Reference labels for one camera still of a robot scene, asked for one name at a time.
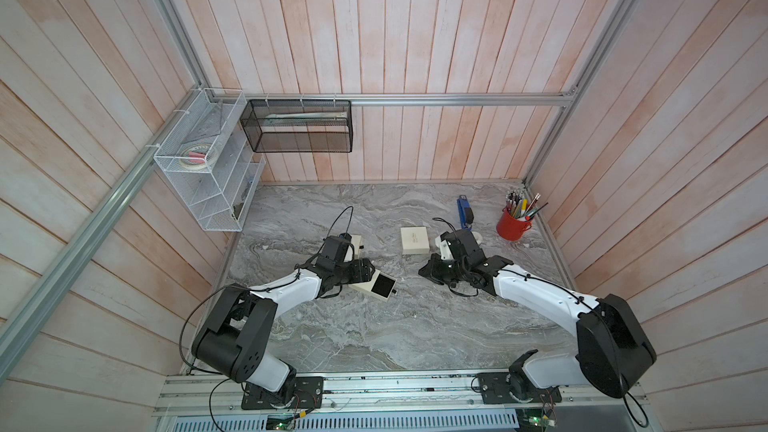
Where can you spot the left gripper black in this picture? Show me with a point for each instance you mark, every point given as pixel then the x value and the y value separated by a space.
pixel 358 270

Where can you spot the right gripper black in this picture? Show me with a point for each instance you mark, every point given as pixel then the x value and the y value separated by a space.
pixel 433 263

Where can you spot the cream drawer jewelry box front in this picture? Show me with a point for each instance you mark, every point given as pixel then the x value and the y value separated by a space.
pixel 356 241

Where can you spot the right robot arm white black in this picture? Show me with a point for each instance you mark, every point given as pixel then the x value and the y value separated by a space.
pixel 612 350

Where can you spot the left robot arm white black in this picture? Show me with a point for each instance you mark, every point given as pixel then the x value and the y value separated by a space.
pixel 234 337

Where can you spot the blue stapler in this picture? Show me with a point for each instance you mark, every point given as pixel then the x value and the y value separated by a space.
pixel 465 211

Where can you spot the red pen cup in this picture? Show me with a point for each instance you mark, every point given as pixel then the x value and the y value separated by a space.
pixel 510 228

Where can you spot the pens bundle in cup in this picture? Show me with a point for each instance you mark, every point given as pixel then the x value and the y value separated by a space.
pixel 520 208

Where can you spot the black mesh basket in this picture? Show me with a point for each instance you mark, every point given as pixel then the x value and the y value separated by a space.
pixel 298 125

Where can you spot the tape roll in rack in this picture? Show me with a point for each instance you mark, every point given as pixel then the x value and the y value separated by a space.
pixel 198 157

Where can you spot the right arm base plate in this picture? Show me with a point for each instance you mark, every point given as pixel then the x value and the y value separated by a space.
pixel 513 387

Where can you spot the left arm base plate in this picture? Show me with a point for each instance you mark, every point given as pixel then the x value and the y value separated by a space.
pixel 288 393

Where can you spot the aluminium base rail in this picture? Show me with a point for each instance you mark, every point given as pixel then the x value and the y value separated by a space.
pixel 331 392

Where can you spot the aluminium frame horizontal bar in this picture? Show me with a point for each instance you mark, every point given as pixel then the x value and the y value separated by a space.
pixel 427 99

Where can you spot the white wire shelf rack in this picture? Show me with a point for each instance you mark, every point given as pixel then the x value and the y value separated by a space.
pixel 219 197

